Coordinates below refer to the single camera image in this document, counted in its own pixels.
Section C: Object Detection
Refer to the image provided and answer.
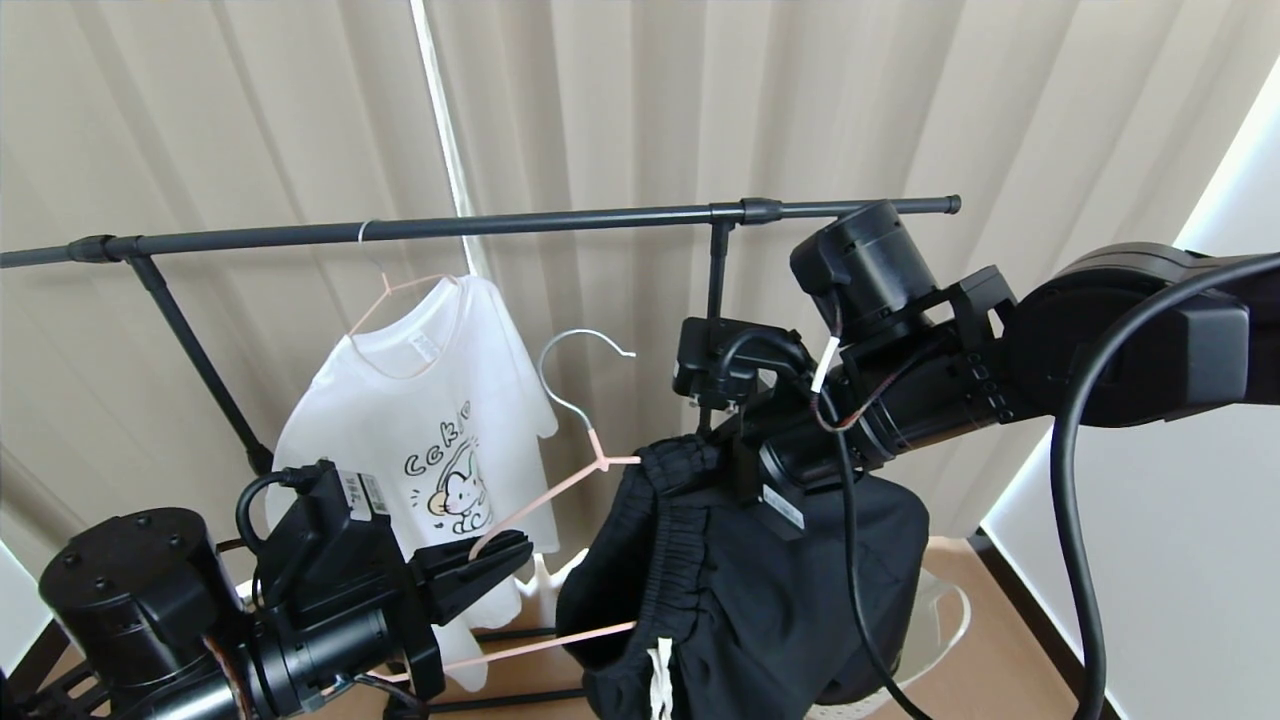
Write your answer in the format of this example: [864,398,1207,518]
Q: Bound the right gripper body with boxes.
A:
[725,335,991,541]

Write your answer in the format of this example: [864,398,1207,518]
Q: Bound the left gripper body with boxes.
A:
[245,565,446,716]

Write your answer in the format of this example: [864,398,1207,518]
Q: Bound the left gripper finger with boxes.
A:
[410,530,534,598]
[425,553,534,628]

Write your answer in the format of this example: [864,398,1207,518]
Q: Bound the pink clothes hanger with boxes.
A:
[346,220,471,381]
[385,328,643,683]

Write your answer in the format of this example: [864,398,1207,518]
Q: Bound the white printed t-shirt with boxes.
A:
[265,272,561,693]

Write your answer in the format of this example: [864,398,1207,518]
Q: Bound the black garment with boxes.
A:
[555,435,931,720]

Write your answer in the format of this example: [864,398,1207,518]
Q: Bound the white laundry basket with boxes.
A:
[800,570,973,720]

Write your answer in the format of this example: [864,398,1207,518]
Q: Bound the black clothes rack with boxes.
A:
[0,195,963,720]

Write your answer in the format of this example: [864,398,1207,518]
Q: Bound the beige curtain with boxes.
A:
[0,0,1280,601]

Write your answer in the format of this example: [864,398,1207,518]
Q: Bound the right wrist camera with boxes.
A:
[672,318,816,411]

